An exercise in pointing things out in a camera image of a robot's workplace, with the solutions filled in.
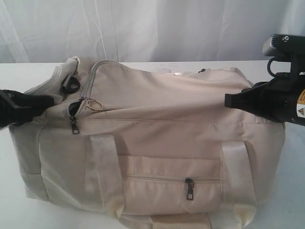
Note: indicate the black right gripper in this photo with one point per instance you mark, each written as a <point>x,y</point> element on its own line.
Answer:
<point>279,100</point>

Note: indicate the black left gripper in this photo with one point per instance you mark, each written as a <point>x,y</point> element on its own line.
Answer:
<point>13,104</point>

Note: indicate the beige duffel bag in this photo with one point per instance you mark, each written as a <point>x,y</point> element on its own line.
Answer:
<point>154,151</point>

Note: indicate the white backdrop curtain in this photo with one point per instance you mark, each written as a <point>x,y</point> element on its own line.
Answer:
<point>144,30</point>

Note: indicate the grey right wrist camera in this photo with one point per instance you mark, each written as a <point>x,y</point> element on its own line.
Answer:
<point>279,45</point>

